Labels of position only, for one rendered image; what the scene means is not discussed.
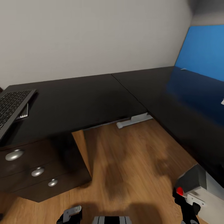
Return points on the desktop computer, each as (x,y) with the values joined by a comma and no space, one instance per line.
(198,183)

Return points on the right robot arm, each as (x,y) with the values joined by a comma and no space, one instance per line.
(190,207)

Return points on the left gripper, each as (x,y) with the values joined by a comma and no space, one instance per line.
(75,219)

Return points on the room divider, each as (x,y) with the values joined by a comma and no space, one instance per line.
(203,51)

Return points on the notebook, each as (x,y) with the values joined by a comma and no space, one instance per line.
(24,112)

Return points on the keyboard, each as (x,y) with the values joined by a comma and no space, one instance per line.
(11,105)

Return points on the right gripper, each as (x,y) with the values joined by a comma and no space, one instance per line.
(182,202)

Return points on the desk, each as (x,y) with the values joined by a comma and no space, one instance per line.
(186,104)

